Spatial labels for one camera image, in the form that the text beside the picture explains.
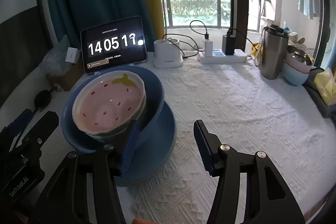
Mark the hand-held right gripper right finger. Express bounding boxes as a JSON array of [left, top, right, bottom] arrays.
[[193, 120, 305, 224]]

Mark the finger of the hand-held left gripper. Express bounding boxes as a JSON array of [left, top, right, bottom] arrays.
[[0, 109, 32, 140], [22, 111, 59, 153]]

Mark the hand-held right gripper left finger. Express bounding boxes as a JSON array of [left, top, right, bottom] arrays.
[[26, 119, 139, 224]]

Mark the light blue plate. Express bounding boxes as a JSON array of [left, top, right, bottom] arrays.
[[114, 101, 177, 187]]

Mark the strawberry pattern bowl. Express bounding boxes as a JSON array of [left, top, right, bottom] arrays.
[[72, 70, 146, 135]]

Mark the dark blue bowl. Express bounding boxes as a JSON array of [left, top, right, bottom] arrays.
[[61, 66, 165, 156]]

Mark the cardboard box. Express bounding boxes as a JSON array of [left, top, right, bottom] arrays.
[[46, 59, 84, 91]]

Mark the dark grey panel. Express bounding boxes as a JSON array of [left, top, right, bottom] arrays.
[[0, 11, 53, 109]]

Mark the clear tablet stand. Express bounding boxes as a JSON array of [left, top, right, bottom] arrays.
[[92, 63, 139, 77]]

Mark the small white box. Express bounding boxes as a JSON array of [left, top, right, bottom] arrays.
[[66, 47, 80, 64]]

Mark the white power strip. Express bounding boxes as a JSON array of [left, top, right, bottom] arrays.
[[198, 49, 248, 64]]

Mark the white desk lamp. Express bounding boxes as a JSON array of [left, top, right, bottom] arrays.
[[133, 0, 186, 69]]

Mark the white charger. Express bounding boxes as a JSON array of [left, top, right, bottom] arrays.
[[202, 38, 214, 56]]

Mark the tablet showing clock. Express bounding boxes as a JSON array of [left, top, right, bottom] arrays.
[[80, 16, 148, 75]]

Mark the black charger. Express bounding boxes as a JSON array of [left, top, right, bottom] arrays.
[[222, 34, 235, 55]]

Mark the yellow object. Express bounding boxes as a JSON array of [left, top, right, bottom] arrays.
[[251, 43, 263, 59]]

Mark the stainless steel tumbler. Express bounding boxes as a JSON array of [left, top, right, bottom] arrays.
[[259, 25, 289, 80]]

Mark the pale blue bowl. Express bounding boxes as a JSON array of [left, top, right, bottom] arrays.
[[282, 63, 310, 86]]

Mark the pink bowl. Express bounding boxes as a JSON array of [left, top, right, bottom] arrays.
[[285, 55, 315, 74]]

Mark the stainless steel bowl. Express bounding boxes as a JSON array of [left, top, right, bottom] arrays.
[[286, 45, 313, 66]]

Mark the yellow tissue pack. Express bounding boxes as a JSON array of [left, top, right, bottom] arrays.
[[314, 68, 336, 106]]

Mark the balcony railing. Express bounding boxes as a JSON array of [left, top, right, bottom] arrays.
[[160, 0, 272, 30]]

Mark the pale food packet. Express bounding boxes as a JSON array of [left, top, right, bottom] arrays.
[[288, 32, 306, 45]]

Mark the yellow curtain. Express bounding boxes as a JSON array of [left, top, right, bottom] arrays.
[[131, 0, 168, 52]]

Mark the black lamp cable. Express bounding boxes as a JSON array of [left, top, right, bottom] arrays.
[[163, 34, 201, 59]]

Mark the black charger cable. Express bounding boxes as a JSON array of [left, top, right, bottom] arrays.
[[228, 27, 255, 47], [189, 20, 210, 39]]

